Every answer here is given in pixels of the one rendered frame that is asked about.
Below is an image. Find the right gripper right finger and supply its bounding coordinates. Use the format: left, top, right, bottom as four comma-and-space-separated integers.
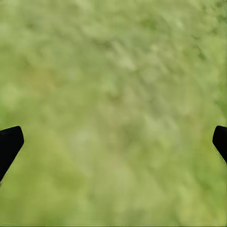
212, 125, 227, 163

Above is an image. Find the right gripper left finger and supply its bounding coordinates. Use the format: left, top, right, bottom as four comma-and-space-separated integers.
0, 126, 25, 182

